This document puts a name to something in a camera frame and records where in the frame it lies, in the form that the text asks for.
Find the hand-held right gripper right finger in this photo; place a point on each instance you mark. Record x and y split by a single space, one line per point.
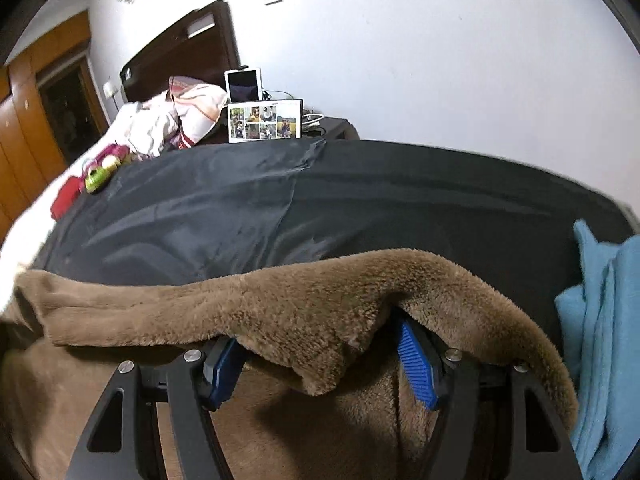
417 365

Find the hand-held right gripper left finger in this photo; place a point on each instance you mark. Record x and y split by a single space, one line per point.
222 375

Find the brown fleece sweater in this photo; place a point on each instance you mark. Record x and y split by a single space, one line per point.
300 295

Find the black bed cover sheet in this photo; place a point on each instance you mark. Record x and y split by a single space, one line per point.
350 200

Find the blue fleece garment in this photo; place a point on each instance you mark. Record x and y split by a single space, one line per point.
610 335

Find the green plastic toy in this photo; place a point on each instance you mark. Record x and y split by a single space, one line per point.
97 177

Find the pinkish red garment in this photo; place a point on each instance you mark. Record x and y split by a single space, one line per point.
66 197

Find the white duvet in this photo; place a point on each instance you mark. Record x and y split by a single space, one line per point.
20 240

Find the dark nightstand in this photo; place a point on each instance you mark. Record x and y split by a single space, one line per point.
335 127

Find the white floral quilt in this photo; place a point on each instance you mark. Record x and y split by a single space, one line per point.
145 127

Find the pink striped pillow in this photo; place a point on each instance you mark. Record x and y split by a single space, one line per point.
197 110

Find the white tablet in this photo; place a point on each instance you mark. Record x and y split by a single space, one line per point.
242 85

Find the white table lamp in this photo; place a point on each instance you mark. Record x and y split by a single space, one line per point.
111 89

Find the dark doorway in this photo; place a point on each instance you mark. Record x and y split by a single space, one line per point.
65 110

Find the wooden wardrobe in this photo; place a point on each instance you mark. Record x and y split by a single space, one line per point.
20 125

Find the dark wooden headboard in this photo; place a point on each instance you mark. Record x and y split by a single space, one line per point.
200 45

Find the photo collage frame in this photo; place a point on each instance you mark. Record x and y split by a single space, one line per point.
265 121

